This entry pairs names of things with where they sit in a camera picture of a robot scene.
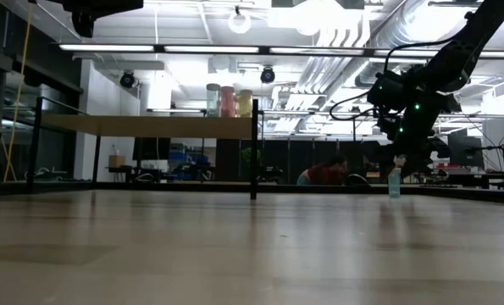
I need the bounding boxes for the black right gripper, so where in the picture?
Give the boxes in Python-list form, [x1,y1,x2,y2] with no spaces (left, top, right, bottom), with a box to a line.
[383,91,447,177]

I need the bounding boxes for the teal medicine bottle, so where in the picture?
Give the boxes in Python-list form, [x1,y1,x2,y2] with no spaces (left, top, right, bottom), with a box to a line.
[387,155,407,199]
[205,82,221,119]

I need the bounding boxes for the pink medicine bottle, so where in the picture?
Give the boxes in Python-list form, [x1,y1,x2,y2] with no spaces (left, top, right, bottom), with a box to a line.
[219,86,237,119]

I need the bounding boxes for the yellow medicine bottle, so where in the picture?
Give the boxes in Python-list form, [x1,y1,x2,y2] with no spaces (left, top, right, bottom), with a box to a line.
[237,89,254,119]

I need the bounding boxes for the black computer monitor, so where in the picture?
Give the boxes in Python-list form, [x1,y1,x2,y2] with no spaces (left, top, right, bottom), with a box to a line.
[447,129,485,169]

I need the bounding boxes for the black ceiling spotlight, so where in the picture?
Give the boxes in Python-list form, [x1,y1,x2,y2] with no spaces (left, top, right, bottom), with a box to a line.
[119,70,136,89]
[259,66,276,85]

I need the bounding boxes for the person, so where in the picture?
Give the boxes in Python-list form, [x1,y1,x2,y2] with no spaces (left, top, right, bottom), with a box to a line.
[296,155,350,186]

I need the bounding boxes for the black partition curtain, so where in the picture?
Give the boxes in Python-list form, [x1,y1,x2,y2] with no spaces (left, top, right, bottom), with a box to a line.
[215,139,365,186]

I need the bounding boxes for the white round pendant lamp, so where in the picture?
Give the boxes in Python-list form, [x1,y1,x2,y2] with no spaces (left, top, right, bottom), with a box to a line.
[228,6,252,35]

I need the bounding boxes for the green potted plant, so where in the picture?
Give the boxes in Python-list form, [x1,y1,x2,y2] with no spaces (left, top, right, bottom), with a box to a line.
[239,147,264,181]

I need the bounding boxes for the blue storage bins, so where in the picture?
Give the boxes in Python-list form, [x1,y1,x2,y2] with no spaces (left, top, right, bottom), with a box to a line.
[169,143,213,181]

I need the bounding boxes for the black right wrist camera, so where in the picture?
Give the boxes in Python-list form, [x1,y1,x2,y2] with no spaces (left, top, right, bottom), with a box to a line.
[368,70,407,109]

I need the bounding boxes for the yellow extension cable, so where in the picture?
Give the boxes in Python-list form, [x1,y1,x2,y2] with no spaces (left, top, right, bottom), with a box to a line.
[0,3,33,183]

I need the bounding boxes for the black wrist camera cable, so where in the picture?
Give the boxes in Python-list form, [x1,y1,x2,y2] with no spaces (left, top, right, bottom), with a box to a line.
[328,38,451,123]

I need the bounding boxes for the black wall screen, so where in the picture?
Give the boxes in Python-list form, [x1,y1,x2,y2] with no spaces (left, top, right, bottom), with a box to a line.
[132,137,172,161]

